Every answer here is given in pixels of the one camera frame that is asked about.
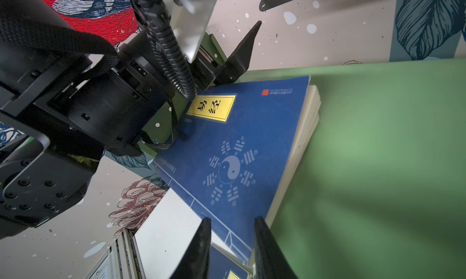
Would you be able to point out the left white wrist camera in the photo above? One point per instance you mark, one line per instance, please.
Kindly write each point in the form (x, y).
(189, 20)

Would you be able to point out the green wooden two-tier shelf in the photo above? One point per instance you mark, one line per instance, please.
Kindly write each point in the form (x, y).
(380, 192)

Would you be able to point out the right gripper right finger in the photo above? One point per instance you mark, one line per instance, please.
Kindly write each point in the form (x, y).
(270, 261)

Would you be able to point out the blue book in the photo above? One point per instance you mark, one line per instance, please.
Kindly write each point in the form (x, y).
(237, 150)
(222, 267)

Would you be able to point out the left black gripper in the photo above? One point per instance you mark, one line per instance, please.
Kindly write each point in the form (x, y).
(209, 71)

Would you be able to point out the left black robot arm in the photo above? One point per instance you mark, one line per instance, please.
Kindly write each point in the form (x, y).
(81, 77)

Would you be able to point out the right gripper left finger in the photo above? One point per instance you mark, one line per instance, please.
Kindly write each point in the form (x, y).
(195, 262)

